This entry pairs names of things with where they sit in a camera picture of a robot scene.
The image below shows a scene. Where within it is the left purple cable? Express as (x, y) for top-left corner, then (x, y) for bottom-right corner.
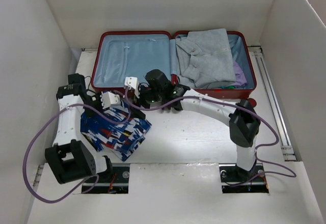
(22, 90), (133, 204)

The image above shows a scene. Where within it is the purple t-shirt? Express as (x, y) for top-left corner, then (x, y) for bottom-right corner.
(233, 61), (248, 87)

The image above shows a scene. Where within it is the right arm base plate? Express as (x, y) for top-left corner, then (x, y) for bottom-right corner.
(219, 163), (269, 193)

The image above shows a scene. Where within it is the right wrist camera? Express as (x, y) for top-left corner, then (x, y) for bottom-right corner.
(124, 77), (140, 98)

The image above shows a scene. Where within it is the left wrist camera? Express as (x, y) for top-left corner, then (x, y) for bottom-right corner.
(100, 92), (121, 109)

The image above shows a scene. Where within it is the blue white patterned garment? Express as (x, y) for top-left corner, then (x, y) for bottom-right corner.
(80, 113), (152, 162)

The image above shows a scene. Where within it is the red suitcase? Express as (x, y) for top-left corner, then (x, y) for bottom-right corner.
(91, 30), (257, 99)

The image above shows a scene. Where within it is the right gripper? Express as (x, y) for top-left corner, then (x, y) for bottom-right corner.
(129, 85), (164, 120)

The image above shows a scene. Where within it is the purple cable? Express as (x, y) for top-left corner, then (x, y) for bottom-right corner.
(122, 86), (297, 187)
(22, 90), (133, 204)

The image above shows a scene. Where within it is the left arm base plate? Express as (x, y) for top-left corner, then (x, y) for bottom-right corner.
(81, 164), (130, 194)

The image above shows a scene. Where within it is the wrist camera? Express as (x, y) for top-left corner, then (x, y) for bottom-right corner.
(124, 77), (140, 98)
(100, 92), (121, 109)

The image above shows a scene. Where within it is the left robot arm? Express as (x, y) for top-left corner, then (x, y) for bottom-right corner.
(45, 73), (114, 184)

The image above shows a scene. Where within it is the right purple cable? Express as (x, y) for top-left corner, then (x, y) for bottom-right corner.
(122, 86), (297, 187)

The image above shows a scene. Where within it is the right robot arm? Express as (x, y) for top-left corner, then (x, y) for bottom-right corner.
(124, 69), (261, 180)

